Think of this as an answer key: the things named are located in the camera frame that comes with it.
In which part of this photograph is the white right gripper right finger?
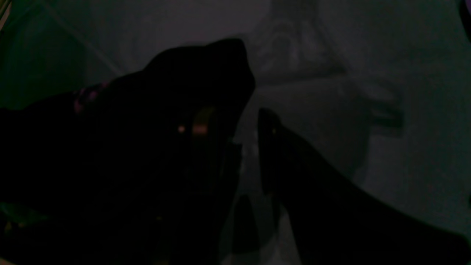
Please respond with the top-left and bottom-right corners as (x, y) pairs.
(257, 108), (470, 265)

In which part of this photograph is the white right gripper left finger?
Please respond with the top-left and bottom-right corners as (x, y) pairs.
(175, 106), (219, 196)

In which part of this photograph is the black t-shirt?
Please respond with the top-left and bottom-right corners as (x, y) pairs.
(1, 38), (255, 265)

